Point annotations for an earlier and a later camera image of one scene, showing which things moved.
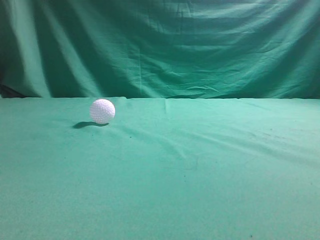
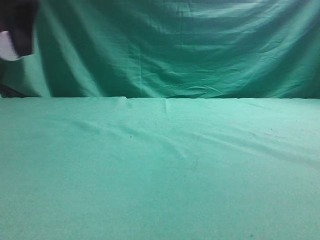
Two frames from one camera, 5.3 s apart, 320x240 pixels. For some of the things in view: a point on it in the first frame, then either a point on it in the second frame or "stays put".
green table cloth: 162,169 stays put
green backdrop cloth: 160,49 stays put
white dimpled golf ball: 102,111 to 7,51
